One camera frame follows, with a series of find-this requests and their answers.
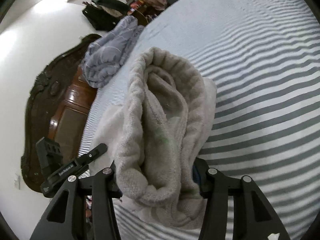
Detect light grey fleece pants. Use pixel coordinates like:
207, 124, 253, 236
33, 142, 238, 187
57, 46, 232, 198
89, 47, 217, 229

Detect folded blue-grey quilt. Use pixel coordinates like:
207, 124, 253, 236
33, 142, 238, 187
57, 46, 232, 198
81, 16, 144, 88

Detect dark hanging clothes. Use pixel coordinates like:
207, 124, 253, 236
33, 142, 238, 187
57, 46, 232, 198
82, 0, 130, 31

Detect dark carved wooden headboard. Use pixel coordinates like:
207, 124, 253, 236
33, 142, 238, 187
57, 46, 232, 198
21, 34, 100, 192

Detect grey white striped bed sheet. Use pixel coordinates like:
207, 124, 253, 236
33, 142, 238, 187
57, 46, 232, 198
79, 0, 319, 239

